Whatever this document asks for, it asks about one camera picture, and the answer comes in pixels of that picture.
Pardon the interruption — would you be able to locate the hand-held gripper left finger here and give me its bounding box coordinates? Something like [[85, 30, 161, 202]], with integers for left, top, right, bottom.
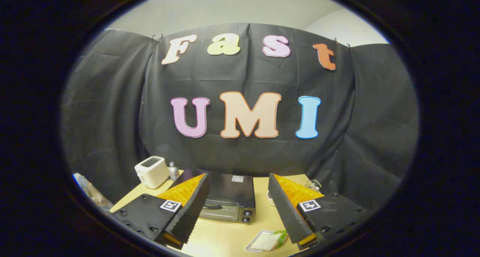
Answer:
[[111, 173, 210, 250]]

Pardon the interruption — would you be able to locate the black toaster oven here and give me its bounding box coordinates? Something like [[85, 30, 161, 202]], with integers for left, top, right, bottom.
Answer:
[[171, 170, 256, 224]]

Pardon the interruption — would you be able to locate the white rectangular tray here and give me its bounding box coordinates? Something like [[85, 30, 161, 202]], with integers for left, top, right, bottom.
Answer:
[[246, 230, 289, 253]]

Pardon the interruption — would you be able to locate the white toaster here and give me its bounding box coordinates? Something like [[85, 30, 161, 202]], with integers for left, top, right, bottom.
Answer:
[[135, 156, 170, 189]]

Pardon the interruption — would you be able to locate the sandwich with lettuce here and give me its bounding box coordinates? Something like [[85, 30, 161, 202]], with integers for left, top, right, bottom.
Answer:
[[250, 230, 288, 252]]

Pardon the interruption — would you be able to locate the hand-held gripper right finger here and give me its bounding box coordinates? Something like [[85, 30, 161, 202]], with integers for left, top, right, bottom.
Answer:
[[268, 173, 370, 251]]

